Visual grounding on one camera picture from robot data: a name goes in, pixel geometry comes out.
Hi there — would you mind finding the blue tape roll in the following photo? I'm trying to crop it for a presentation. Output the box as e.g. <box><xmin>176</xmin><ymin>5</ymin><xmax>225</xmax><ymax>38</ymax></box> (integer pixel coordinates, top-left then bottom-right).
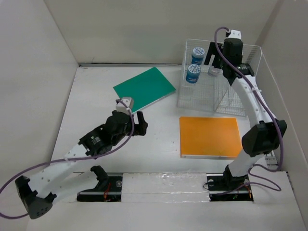
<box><xmin>191</xmin><ymin>47</ymin><xmax>205</xmax><ymax>65</ymax></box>
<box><xmin>186</xmin><ymin>64</ymin><xmax>201</xmax><ymax>84</ymax></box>

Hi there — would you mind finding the small clear tape roll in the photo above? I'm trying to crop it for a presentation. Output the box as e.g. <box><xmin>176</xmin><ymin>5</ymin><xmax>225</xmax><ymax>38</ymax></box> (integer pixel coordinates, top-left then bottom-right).
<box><xmin>208</xmin><ymin>66</ymin><xmax>222</xmax><ymax>77</ymax></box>

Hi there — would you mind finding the orange notebook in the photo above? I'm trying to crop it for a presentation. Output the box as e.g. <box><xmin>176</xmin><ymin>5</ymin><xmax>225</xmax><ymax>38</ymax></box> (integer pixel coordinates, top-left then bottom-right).
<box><xmin>179</xmin><ymin>117</ymin><xmax>242</xmax><ymax>159</ymax></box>

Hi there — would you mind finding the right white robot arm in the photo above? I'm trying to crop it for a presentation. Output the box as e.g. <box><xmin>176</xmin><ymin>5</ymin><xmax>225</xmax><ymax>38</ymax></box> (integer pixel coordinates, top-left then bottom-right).
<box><xmin>205</xmin><ymin>38</ymin><xmax>287</xmax><ymax>194</ymax></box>

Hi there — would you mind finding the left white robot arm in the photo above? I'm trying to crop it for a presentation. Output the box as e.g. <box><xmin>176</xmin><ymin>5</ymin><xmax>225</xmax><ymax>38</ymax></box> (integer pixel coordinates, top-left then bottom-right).
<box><xmin>15</xmin><ymin>110</ymin><xmax>148</xmax><ymax>219</ymax></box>

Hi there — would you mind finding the green notebook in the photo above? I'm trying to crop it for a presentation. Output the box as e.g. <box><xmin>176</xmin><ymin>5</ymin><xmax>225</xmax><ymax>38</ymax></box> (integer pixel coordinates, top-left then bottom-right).
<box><xmin>114</xmin><ymin>67</ymin><xmax>176</xmax><ymax>112</ymax></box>

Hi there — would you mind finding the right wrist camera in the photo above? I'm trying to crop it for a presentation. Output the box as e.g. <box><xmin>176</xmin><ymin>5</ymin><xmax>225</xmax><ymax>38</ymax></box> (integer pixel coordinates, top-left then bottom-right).
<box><xmin>226</xmin><ymin>29</ymin><xmax>242</xmax><ymax>40</ymax></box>

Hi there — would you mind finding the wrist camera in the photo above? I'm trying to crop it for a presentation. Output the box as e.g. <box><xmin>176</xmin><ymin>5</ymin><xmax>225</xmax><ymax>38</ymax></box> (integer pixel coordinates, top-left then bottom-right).
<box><xmin>115</xmin><ymin>97</ymin><xmax>134</xmax><ymax>115</ymax></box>
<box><xmin>226</xmin><ymin>29</ymin><xmax>242</xmax><ymax>40</ymax></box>

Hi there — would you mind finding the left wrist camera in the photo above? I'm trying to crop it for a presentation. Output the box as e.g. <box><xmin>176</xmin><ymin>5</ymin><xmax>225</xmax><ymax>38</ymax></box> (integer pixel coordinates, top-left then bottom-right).
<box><xmin>115</xmin><ymin>97</ymin><xmax>134</xmax><ymax>115</ymax></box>

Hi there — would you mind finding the white wire rack organizer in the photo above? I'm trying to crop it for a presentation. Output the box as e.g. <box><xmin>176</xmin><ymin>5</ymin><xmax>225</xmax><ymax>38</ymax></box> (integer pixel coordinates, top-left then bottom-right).
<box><xmin>177</xmin><ymin>38</ymin><xmax>262</xmax><ymax>116</ymax></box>

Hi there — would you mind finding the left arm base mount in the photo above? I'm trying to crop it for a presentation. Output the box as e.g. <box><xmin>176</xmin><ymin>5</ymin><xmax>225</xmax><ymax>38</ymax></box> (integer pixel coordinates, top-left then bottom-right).
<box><xmin>77</xmin><ymin>174</ymin><xmax>123</xmax><ymax>202</ymax></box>

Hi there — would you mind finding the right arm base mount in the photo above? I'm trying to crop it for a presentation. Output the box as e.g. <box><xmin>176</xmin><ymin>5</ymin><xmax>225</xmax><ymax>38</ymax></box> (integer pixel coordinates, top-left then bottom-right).
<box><xmin>203</xmin><ymin>173</ymin><xmax>253</xmax><ymax>202</ymax></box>

